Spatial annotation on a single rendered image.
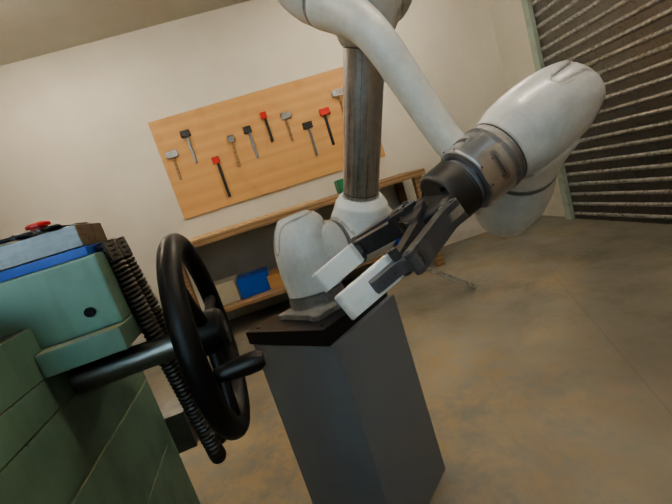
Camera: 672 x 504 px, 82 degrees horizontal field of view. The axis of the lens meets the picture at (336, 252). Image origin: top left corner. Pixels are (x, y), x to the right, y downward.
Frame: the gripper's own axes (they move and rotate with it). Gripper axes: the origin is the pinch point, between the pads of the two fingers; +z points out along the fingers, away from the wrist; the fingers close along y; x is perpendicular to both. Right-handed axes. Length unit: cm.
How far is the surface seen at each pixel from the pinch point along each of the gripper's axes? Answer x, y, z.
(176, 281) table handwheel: -12.1, -0.7, 13.0
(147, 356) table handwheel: -6.6, -9.6, 24.3
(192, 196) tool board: -54, -335, 32
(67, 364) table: -12.3, -5.4, 29.5
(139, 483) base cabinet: 8.0, -14.9, 40.1
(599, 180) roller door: 139, -215, -231
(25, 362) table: -15.3, -3.9, 31.4
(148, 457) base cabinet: 7.8, -20.8, 40.0
